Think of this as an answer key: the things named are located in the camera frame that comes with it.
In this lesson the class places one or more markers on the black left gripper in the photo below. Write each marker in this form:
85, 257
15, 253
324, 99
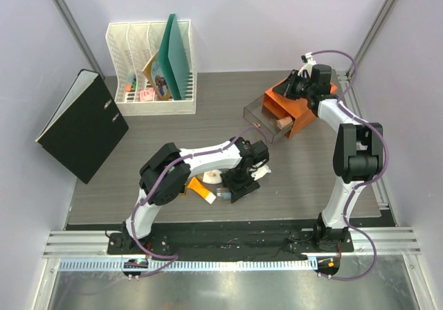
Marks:
226, 178

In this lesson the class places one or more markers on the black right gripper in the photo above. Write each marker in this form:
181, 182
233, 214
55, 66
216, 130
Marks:
291, 84

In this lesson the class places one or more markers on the transparent drawer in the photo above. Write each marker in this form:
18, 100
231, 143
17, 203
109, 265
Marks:
261, 111

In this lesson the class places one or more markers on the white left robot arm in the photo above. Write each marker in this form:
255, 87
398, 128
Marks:
163, 177

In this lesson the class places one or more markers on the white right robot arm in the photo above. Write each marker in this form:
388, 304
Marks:
358, 151

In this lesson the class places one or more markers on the orange drawer box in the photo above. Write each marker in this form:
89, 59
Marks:
302, 109

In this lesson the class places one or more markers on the white oval compact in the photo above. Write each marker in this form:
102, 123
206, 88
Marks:
212, 177

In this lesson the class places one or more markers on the orange cream tube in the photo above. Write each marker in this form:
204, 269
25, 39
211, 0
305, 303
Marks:
196, 186

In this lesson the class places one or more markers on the green folder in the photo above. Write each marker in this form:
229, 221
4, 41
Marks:
173, 60

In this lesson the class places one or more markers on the illustrated booklet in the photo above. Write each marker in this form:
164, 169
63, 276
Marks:
154, 74

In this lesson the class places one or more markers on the pink sticky note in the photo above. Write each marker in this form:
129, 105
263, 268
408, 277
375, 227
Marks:
147, 95

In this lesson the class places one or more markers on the white mesh file organizer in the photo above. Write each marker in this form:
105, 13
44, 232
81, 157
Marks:
131, 45

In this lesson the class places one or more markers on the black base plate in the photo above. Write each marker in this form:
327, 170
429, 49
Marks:
225, 237

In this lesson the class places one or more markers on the white slotted cable duct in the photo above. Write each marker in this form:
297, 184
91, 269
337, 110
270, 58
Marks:
142, 265

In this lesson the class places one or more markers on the black ring binder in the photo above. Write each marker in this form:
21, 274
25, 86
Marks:
85, 128

